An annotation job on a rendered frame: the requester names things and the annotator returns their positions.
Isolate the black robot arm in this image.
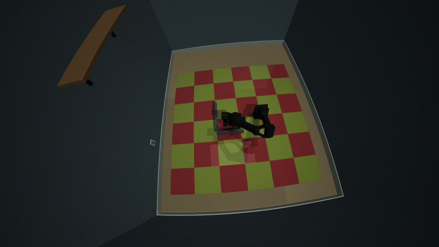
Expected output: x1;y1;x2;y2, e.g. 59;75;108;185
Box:
221;106;275;138

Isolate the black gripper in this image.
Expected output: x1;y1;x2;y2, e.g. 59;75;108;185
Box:
223;117;246;126

